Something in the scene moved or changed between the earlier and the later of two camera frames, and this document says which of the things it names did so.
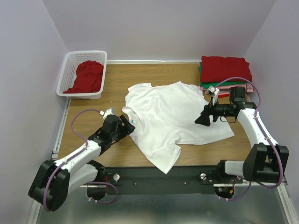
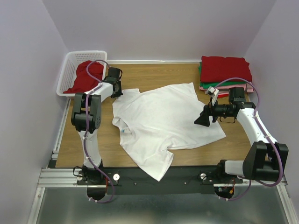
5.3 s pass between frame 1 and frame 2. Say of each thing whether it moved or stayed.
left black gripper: moved
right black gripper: stayed
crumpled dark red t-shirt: stayed
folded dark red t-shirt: stayed
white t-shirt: moved
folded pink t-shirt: stayed
